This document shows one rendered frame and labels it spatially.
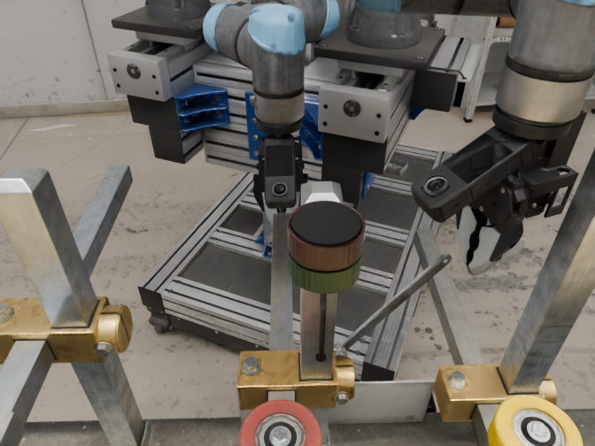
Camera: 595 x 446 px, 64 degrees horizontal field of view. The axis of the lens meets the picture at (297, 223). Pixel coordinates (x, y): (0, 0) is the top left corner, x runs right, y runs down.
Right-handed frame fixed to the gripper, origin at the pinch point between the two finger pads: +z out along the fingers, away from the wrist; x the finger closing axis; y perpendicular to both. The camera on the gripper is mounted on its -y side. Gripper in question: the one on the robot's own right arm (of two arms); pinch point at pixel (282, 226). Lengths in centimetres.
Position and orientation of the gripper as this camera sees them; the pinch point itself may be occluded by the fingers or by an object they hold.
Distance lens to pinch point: 83.9
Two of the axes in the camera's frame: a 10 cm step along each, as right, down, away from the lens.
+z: 0.0, 7.8, 6.2
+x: -10.0, 0.2, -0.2
